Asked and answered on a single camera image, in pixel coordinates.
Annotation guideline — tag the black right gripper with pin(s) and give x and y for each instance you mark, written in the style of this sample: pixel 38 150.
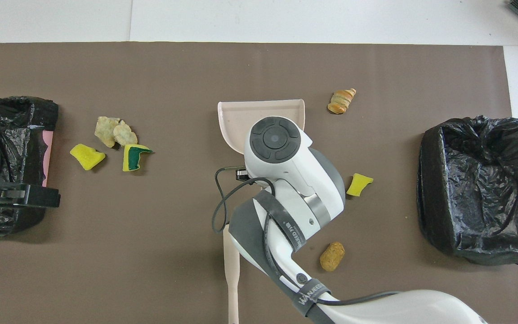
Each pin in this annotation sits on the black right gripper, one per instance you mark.
pixel 241 174

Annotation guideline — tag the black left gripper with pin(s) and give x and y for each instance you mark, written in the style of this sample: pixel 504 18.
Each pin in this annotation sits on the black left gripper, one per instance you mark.
pixel 14 195

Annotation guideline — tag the beige plastic dustpan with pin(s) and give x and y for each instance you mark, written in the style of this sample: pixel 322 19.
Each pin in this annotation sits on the beige plastic dustpan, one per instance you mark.
pixel 241 117

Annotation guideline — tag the yellow sponge chunk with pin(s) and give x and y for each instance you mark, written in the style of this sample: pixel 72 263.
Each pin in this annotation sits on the yellow sponge chunk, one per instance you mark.
pixel 87 156

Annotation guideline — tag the pale toy food piece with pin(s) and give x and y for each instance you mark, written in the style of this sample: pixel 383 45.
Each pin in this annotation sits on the pale toy food piece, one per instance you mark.
pixel 105 130

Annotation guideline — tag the yellow sponge with green layer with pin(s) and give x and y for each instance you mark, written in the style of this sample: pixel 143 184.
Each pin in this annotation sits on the yellow sponge with green layer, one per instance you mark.
pixel 132 159

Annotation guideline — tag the beige brush with black bristles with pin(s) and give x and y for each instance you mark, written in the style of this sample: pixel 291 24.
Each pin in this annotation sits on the beige brush with black bristles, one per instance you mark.
pixel 231 279

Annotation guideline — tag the striped toy croissant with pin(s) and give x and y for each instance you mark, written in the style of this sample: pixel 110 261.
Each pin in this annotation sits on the striped toy croissant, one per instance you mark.
pixel 342 101

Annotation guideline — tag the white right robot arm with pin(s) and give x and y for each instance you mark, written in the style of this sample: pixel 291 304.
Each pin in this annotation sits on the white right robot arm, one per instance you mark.
pixel 295 171

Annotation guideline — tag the pink bin with black bag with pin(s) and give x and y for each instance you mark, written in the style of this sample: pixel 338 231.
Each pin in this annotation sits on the pink bin with black bag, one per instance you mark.
pixel 16 135

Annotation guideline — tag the bin lined with black bag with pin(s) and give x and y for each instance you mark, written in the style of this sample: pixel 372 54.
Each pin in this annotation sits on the bin lined with black bag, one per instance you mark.
pixel 466 189

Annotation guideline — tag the small yellow sponge piece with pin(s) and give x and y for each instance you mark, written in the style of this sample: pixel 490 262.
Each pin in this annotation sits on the small yellow sponge piece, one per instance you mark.
pixel 359 185

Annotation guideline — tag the brown toy croquette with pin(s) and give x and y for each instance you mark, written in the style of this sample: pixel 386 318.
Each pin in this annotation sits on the brown toy croquette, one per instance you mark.
pixel 332 256

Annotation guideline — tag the brown paper table mat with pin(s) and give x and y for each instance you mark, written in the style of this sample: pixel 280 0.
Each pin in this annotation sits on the brown paper table mat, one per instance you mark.
pixel 151 67

